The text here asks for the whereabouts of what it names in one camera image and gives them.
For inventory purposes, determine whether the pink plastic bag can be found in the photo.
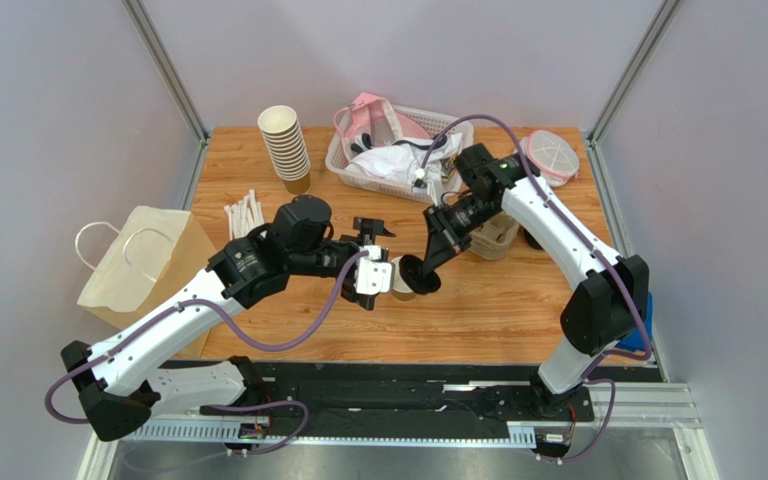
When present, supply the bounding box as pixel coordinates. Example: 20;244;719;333
333;92;430;155

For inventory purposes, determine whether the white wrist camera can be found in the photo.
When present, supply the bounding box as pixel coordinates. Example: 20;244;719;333
355;245;393;296
412;168;443;204

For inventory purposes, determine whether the black coffee cup lid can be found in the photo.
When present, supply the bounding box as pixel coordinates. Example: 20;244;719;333
398;255;442;295

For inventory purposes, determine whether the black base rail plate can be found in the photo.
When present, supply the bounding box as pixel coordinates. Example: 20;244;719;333
132;359;665;441

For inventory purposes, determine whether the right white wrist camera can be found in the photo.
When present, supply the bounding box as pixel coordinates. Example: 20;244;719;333
412;168;443;204

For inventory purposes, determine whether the pile of wrapped straws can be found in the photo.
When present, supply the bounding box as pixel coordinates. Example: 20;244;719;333
224;189;265;240

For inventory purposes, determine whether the stack of pulp cup carriers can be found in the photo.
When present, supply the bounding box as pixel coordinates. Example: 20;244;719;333
469;213;520;261

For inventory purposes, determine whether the stack of paper cups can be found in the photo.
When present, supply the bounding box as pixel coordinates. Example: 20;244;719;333
257;105;311;195

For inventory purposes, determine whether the white plastic basket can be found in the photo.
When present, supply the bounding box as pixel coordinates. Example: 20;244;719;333
325;121;474;204

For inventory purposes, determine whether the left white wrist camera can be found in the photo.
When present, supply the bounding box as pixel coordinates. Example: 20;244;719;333
355;245;393;296

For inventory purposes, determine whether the brown paper coffee cup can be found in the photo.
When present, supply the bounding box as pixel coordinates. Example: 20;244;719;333
391;256;417;302

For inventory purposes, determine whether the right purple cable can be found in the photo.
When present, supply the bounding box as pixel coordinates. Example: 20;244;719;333
417;114;655;464

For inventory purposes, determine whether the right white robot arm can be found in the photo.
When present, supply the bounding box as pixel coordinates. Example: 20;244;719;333
399;144;649;417

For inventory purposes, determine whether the purple cable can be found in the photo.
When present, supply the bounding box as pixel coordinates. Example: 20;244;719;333
417;114;655;464
44;249;372;457

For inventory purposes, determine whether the paper bag with handles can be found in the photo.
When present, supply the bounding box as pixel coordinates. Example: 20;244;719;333
74;206;217;330

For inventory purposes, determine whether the blue cloth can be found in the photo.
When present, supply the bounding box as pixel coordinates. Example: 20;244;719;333
615;293;653;352

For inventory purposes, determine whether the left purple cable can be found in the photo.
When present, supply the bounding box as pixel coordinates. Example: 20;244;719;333
44;249;372;457

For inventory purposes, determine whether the stack of black lids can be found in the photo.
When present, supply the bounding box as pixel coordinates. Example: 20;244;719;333
522;229;544;251

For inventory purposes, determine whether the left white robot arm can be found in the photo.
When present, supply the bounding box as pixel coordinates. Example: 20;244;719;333
61;195;393;441

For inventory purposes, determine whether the white crumpled plastic bag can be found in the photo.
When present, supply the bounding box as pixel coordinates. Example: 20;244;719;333
344;133;463;185

